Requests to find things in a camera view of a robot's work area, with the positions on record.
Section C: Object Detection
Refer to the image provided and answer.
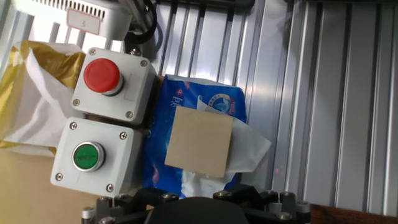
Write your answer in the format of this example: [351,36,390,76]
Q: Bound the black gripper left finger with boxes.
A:
[80,186,180,224]

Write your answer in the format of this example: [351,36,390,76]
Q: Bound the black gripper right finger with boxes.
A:
[213,183,312,224]

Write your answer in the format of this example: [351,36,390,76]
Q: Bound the light wooden block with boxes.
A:
[164,106,234,179]

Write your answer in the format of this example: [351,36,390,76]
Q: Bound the green push button box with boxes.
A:
[50,116,144,197]

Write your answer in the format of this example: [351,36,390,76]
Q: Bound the blue tissue pack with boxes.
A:
[142,73,272,198]

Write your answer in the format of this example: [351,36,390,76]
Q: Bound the glossy red wooden board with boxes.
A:
[310,203,398,224]

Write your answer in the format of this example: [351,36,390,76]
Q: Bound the red push button box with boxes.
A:
[70,46,157,126]

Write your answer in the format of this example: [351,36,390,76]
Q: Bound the gold tissue pack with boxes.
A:
[0,40,87,158]

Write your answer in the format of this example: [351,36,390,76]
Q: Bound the black camera cable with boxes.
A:
[124,0,164,46]

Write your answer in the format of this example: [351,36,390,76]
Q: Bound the silver vented camera with label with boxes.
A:
[11,0,133,41]

